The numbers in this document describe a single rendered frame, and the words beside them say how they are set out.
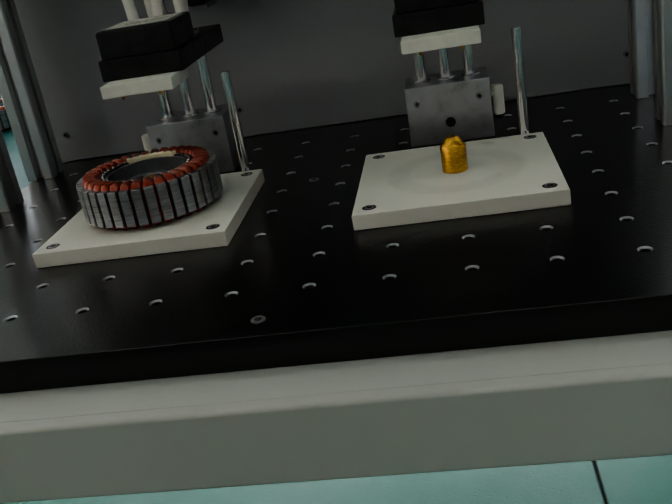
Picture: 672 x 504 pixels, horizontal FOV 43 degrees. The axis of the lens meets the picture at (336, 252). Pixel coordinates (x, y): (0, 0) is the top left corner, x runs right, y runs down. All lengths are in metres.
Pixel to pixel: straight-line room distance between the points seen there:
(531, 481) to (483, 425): 1.14
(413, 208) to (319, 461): 0.21
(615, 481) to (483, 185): 1.03
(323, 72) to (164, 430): 0.52
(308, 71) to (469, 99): 0.21
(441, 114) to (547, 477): 0.95
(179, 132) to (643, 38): 0.44
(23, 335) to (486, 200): 0.31
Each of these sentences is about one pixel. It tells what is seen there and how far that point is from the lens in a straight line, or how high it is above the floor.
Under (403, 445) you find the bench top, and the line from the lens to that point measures 0.46.
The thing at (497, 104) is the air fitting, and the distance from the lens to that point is 0.78.
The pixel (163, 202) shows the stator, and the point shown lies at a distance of 0.65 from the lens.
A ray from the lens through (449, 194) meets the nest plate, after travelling 0.61.
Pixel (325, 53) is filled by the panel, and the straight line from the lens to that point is 0.90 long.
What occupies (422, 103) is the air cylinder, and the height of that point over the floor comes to 0.81.
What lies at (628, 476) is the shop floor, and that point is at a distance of 1.60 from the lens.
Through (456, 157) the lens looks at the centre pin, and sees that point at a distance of 0.65.
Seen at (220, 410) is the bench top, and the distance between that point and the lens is 0.46.
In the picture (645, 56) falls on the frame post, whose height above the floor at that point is 0.81.
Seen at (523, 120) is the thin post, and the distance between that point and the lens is 0.73.
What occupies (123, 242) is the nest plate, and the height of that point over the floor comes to 0.78.
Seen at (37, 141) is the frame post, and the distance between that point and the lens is 0.94.
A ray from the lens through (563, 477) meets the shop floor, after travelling 1.59.
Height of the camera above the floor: 0.98
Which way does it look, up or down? 22 degrees down
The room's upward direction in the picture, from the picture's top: 10 degrees counter-clockwise
